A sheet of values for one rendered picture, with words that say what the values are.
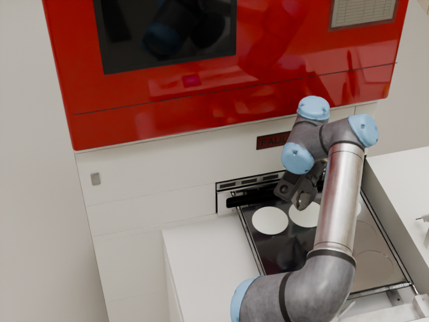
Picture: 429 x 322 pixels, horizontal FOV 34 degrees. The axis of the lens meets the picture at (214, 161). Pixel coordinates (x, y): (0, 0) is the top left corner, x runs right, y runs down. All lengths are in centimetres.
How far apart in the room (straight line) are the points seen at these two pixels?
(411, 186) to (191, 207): 62
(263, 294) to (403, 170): 82
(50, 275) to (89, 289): 19
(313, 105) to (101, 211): 66
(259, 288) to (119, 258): 80
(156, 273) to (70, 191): 121
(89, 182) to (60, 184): 152
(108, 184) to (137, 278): 43
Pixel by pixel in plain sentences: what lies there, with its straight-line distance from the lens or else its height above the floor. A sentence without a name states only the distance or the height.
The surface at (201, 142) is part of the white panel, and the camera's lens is 181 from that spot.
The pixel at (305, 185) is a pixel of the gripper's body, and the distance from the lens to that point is 179.
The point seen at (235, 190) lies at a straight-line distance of 195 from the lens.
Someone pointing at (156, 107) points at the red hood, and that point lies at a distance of 163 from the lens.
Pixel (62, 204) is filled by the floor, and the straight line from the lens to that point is 326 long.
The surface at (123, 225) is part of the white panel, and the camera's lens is 198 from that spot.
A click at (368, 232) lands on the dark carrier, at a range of 195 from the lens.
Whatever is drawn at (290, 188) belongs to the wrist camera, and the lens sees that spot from 173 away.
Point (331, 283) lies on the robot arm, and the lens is 131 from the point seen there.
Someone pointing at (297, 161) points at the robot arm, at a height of 128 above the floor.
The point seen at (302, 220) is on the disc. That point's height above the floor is 90.
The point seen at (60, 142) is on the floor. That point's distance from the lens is 356.
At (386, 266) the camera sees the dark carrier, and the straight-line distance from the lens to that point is 189.
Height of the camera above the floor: 237
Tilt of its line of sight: 45 degrees down
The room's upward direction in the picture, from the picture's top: 1 degrees counter-clockwise
